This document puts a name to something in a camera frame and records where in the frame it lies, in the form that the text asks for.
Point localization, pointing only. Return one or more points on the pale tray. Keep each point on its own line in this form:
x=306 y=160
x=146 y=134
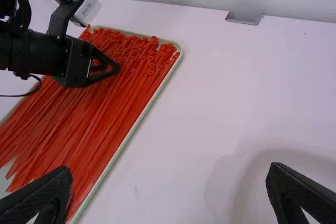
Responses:
x=103 y=182

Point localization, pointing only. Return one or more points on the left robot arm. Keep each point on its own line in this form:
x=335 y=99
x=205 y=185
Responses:
x=13 y=51

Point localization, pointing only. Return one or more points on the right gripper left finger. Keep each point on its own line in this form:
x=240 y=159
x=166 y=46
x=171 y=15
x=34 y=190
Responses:
x=34 y=203

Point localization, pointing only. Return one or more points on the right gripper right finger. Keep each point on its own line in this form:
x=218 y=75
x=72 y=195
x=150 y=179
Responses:
x=291 y=195

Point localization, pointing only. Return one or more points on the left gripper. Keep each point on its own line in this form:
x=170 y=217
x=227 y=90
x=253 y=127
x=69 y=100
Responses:
x=52 y=56

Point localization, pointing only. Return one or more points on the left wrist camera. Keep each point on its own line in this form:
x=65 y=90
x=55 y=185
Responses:
x=88 y=9

